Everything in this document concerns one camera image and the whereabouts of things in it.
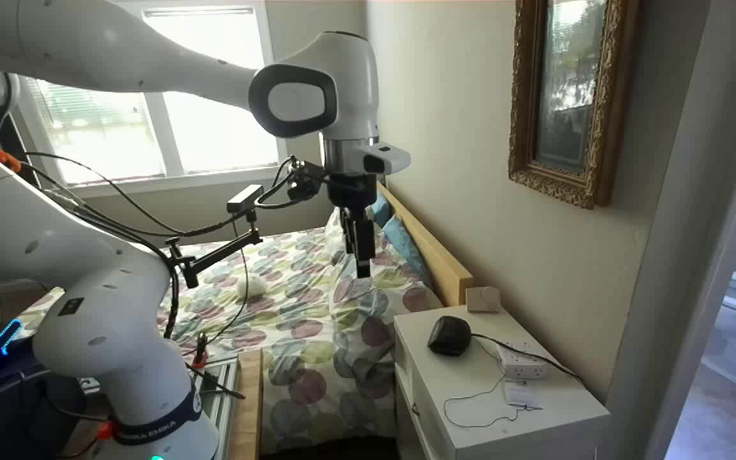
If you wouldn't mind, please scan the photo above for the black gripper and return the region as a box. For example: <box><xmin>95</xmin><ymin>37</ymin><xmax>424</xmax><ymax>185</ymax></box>
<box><xmin>326</xmin><ymin>171</ymin><xmax>382</xmax><ymax>281</ymax></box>

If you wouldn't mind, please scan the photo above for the black alarm clock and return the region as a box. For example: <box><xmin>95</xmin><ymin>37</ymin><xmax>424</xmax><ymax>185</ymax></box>
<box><xmin>424</xmin><ymin>314</ymin><xmax>475</xmax><ymax>358</ymax></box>

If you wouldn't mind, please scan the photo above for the blue pillow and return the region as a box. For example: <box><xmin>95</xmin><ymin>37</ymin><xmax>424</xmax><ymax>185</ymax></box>
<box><xmin>365</xmin><ymin>198</ymin><xmax>441</xmax><ymax>292</ymax></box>

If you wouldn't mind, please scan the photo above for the light wooden headboard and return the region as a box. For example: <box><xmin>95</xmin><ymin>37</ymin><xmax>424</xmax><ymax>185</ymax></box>
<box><xmin>376</xmin><ymin>181</ymin><xmax>478</xmax><ymax>310</ymax></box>

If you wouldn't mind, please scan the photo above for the light wooden board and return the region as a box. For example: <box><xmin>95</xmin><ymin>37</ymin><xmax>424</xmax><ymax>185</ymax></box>
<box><xmin>227</xmin><ymin>351</ymin><xmax>267</xmax><ymax>460</ymax></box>

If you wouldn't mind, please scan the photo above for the white framed window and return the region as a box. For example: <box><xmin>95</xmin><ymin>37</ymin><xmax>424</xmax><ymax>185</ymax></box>
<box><xmin>13</xmin><ymin>0</ymin><xmax>290</xmax><ymax>195</ymax></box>

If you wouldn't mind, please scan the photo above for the gold framed painting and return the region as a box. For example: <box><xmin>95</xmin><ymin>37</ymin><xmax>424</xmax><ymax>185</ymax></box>
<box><xmin>506</xmin><ymin>0</ymin><xmax>644</xmax><ymax>212</ymax></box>

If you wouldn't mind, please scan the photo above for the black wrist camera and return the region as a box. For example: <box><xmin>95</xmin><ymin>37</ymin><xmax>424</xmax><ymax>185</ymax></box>
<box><xmin>287</xmin><ymin>161</ymin><xmax>331</xmax><ymax>204</ymax></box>

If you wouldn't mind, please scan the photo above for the black external camera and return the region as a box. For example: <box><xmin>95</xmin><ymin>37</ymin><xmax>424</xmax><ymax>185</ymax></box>
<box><xmin>225</xmin><ymin>181</ymin><xmax>267</xmax><ymax>216</ymax></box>

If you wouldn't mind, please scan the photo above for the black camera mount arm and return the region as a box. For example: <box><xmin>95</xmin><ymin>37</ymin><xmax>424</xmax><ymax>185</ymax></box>
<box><xmin>167</xmin><ymin>207</ymin><xmax>267</xmax><ymax>292</ymax></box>

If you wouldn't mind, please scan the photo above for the black power cord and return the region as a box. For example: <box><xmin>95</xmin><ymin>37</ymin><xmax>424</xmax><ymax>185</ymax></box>
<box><xmin>469</xmin><ymin>330</ymin><xmax>589</xmax><ymax>384</ymax></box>

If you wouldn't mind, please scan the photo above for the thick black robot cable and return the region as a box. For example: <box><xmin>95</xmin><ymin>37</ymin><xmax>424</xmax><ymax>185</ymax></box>
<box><xmin>22</xmin><ymin>152</ymin><xmax>331</xmax><ymax>344</ymax></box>

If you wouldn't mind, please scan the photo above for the thin white cable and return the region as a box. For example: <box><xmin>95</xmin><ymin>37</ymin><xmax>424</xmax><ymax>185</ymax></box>
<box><xmin>443</xmin><ymin>368</ymin><xmax>549</xmax><ymax>433</ymax></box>

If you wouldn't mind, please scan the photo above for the white door frame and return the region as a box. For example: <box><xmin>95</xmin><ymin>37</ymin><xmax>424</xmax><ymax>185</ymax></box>
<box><xmin>644</xmin><ymin>80</ymin><xmax>736</xmax><ymax>460</ymax></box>

